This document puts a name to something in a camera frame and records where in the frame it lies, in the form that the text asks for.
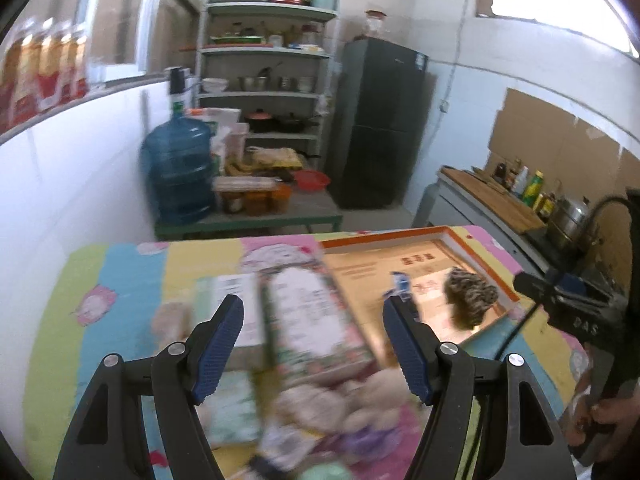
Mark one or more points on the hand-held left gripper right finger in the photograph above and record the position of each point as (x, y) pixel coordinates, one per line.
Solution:
(407, 355)

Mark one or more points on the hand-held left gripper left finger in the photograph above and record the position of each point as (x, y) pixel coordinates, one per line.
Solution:
(220, 352)

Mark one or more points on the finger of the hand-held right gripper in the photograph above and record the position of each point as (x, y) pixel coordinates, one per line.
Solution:
(532, 287)

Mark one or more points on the small soft tissue packet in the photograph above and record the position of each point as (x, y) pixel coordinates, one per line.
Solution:
(235, 410)

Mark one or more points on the purple dress plush doll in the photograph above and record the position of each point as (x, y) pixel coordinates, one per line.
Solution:
(365, 442)

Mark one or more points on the orange cardboard box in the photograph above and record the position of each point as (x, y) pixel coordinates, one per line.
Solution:
(370, 265)

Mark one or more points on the floral tissue pack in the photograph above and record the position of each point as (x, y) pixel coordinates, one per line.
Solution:
(310, 315)

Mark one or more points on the beige bear plush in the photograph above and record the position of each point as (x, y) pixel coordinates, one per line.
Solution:
(310, 405)

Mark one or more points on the person's right hand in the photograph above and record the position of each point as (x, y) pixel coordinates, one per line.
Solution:
(620, 410)

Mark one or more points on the leopard print plush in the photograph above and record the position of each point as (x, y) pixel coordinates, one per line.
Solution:
(470, 300)

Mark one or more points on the small blue packet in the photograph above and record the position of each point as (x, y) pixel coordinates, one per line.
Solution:
(402, 285)

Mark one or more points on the steel pot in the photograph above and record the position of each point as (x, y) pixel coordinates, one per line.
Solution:
(567, 222)

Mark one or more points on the dark oil bottle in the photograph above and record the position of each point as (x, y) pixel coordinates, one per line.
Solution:
(547, 206)

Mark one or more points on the grey kitchen counter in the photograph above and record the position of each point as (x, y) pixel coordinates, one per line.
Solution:
(470, 220)

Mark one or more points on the wooden cutting board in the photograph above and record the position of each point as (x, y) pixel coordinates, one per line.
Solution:
(495, 200)

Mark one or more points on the green yellow bottle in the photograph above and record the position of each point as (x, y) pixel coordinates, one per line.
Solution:
(533, 190)

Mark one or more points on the white plastic bottle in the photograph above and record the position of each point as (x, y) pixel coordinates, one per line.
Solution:
(520, 180)

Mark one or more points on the dark sauce bottle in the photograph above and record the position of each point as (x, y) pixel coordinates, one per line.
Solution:
(499, 174)

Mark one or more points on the group of orange food jars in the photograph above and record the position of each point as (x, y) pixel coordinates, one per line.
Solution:
(255, 200)

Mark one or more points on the low green table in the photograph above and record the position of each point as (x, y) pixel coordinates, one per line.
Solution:
(305, 210)

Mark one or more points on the blue water jug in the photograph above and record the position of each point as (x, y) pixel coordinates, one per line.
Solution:
(177, 170)

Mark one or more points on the bananas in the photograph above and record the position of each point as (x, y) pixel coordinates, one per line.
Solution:
(239, 166)

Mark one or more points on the red plastic basket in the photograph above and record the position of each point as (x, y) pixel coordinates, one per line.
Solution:
(311, 180)

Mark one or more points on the egg tray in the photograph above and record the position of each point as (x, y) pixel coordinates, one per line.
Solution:
(277, 157)

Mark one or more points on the dark refrigerator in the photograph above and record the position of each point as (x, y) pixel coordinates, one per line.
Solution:
(380, 125)

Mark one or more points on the white green flour bag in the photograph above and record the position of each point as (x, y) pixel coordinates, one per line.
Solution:
(207, 127)

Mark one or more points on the black pot with red lid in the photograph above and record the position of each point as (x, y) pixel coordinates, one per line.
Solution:
(260, 121)

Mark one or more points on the white bowl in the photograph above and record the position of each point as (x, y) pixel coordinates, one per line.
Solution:
(214, 86)

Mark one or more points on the steel bowl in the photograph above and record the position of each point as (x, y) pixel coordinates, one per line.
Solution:
(252, 83)

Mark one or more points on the metal shelf rack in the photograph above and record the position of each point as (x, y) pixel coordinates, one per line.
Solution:
(265, 55)

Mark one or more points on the glass jar with red lid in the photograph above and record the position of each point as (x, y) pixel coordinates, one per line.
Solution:
(376, 25)

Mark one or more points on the row of orange drink bottles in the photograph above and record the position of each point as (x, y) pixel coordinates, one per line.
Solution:
(45, 75)

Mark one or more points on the cardboard wall sheet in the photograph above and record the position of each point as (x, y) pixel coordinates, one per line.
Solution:
(550, 130)

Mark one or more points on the sliding window frame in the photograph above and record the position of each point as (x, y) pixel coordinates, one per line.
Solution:
(125, 20)

